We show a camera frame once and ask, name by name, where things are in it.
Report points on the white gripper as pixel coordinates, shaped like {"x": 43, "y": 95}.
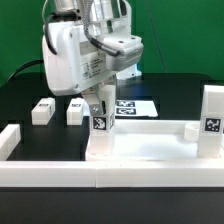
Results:
{"x": 77, "y": 66}

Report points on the white desk top tray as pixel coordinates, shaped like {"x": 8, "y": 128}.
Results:
{"x": 151, "y": 140}

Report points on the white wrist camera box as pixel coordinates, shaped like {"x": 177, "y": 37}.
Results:
{"x": 130, "y": 49}

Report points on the white U-shaped fence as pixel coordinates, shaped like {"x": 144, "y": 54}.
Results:
{"x": 102, "y": 174}

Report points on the fiducial marker sheet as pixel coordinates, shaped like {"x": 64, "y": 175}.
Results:
{"x": 135, "y": 108}

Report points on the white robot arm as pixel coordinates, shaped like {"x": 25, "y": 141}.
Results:
{"x": 99, "y": 18}

